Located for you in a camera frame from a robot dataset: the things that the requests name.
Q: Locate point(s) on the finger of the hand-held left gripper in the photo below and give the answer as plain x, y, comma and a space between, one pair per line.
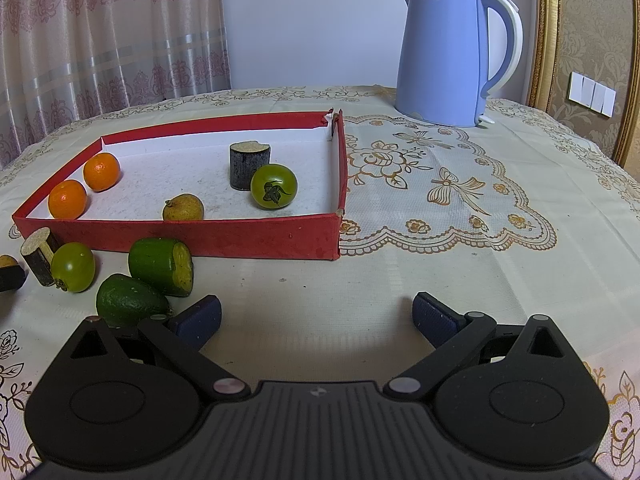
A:
12, 280

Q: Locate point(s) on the red shallow cardboard box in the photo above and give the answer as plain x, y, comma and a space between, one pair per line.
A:
250, 240

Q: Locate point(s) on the green tomato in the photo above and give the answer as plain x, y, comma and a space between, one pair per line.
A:
273, 186
73, 266

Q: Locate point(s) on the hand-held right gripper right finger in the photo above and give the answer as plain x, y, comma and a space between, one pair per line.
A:
435, 317

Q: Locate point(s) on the white wall switch panel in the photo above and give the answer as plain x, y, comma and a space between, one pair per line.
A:
592, 94

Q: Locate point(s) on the blue electric kettle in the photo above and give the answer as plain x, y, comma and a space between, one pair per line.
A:
440, 50

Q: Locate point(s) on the cut cucumber chunk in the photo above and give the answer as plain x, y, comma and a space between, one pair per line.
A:
157, 265

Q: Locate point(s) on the orange mandarin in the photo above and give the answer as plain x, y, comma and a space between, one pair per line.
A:
102, 171
67, 199

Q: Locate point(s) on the dark eggplant piece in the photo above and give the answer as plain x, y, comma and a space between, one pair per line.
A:
248, 167

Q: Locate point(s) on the pink patterned curtain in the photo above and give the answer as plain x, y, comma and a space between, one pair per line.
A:
100, 35

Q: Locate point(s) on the gold ornate frame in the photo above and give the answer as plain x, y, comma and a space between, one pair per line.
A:
547, 10

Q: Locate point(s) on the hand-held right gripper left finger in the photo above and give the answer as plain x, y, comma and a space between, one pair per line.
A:
200, 321

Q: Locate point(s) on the cucumber end piece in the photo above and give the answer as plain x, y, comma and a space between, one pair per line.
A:
127, 300

